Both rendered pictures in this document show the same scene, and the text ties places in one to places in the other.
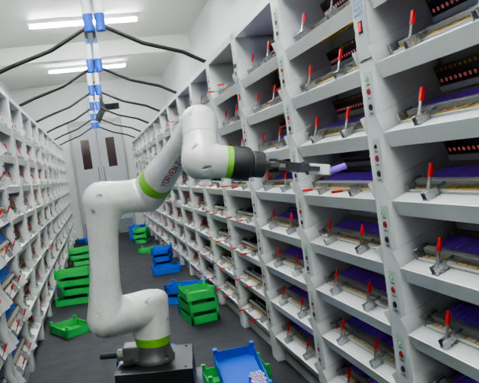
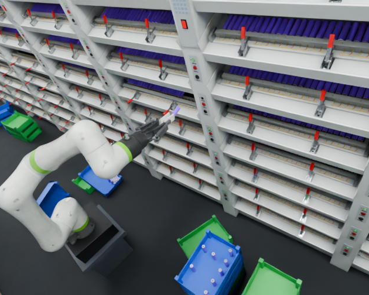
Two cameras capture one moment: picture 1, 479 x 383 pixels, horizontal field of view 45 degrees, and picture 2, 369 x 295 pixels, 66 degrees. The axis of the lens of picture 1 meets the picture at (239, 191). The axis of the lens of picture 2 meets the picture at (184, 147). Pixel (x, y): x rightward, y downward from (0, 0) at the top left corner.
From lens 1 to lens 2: 112 cm
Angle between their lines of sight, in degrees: 49
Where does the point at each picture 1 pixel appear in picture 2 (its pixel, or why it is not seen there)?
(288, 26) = not seen: outside the picture
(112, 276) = (48, 225)
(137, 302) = (67, 219)
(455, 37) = (299, 71)
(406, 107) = (218, 71)
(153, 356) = (86, 230)
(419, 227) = not seen: hidden behind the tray
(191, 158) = (108, 173)
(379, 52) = (204, 43)
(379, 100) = (207, 75)
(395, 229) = (219, 137)
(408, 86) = not seen: hidden behind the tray
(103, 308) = (53, 241)
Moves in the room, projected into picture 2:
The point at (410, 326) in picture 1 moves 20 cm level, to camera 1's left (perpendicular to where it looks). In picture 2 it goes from (228, 170) to (201, 193)
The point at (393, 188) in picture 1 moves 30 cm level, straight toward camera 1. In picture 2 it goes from (217, 119) to (257, 160)
